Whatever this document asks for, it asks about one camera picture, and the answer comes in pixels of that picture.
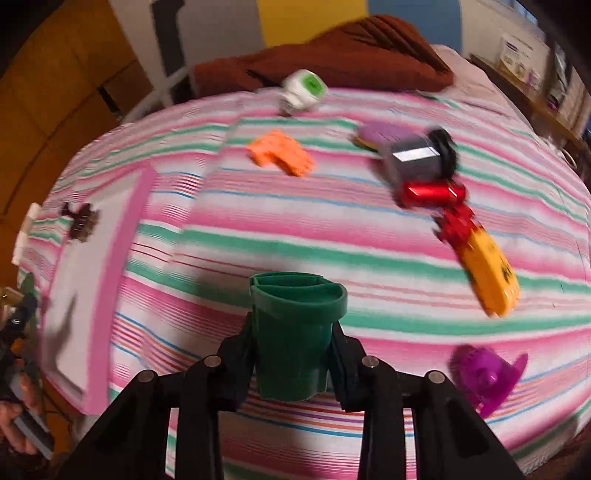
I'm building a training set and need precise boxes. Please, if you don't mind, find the red and yellow toy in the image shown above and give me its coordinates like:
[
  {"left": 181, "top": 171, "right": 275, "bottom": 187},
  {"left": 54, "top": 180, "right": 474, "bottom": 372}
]
[{"left": 434, "top": 205, "right": 520, "bottom": 318}]

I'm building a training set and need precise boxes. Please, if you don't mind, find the white bed frame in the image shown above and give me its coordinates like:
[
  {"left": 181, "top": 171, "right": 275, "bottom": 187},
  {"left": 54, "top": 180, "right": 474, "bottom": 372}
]
[{"left": 124, "top": 65, "right": 192, "bottom": 123}]

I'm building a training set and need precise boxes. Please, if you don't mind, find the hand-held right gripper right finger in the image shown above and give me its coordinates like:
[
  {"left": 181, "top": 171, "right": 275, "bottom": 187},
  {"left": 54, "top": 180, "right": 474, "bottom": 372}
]
[{"left": 329, "top": 320, "right": 527, "bottom": 480}]

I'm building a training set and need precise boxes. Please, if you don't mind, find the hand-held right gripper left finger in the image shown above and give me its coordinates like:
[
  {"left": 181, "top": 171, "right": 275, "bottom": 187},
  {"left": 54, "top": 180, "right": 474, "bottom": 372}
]
[{"left": 55, "top": 313, "right": 256, "bottom": 480}]

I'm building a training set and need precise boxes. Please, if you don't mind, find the wooden wardrobe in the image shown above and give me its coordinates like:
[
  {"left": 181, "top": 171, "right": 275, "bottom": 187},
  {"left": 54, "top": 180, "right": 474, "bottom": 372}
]
[{"left": 0, "top": 0, "right": 153, "bottom": 278}]

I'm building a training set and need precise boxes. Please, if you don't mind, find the magenta plastic toy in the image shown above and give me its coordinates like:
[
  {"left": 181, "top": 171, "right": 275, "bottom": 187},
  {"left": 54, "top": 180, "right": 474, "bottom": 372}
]
[{"left": 450, "top": 345, "right": 529, "bottom": 418}]

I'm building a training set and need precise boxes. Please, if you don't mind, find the pink green striped blanket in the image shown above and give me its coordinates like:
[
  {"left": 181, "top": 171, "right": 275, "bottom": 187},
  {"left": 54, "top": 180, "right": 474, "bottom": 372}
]
[{"left": 18, "top": 85, "right": 591, "bottom": 480}]

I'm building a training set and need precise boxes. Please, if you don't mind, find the brown blanket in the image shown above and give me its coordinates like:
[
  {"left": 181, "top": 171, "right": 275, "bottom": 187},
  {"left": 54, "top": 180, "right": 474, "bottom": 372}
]
[{"left": 193, "top": 15, "right": 455, "bottom": 95}]

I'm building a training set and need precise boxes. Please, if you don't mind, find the red metallic cylinder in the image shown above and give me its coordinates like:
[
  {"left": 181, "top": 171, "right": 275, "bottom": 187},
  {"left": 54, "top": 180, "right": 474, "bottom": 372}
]
[{"left": 399, "top": 180, "right": 468, "bottom": 209}]

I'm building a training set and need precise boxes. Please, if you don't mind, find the green plastic cup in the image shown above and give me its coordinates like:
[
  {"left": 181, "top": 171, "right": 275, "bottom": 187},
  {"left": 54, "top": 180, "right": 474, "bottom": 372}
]
[{"left": 248, "top": 272, "right": 348, "bottom": 401}]

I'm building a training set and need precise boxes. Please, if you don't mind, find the pale pink bed sheet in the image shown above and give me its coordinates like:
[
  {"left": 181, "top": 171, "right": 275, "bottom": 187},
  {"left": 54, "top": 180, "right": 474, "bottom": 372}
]
[{"left": 429, "top": 44, "right": 555, "bottom": 139}]

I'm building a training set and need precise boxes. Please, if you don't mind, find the person's left hand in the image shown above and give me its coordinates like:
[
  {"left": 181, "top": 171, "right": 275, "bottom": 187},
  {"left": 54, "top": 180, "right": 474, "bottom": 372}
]
[{"left": 0, "top": 399, "right": 44, "bottom": 455}]

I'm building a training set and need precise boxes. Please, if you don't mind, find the grey jar with black lid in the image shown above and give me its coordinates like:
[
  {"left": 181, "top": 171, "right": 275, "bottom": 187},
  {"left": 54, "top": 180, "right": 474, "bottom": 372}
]
[{"left": 381, "top": 129, "right": 460, "bottom": 192}]

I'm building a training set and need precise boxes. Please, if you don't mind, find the dark hair clip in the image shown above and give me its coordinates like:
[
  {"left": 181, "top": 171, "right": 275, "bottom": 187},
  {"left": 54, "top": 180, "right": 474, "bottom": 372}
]
[{"left": 60, "top": 202, "right": 101, "bottom": 241}]

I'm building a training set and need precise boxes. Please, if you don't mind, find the orange toy block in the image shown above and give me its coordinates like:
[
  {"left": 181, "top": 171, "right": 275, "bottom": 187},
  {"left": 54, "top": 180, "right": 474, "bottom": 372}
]
[{"left": 246, "top": 130, "right": 315, "bottom": 177}]

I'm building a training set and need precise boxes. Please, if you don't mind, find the white tray with pink rim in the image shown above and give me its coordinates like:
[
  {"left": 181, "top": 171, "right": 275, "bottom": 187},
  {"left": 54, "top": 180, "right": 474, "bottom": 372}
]
[{"left": 39, "top": 166, "right": 158, "bottom": 414}]

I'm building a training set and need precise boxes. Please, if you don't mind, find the purple round lid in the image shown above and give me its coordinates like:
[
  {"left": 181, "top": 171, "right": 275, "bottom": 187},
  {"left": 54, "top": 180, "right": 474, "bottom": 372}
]
[{"left": 355, "top": 122, "right": 416, "bottom": 151}]

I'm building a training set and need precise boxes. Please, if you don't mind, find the white and green plug-in device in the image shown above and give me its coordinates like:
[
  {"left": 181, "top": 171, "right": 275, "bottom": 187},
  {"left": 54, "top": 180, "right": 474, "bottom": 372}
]
[{"left": 278, "top": 69, "right": 328, "bottom": 116}]

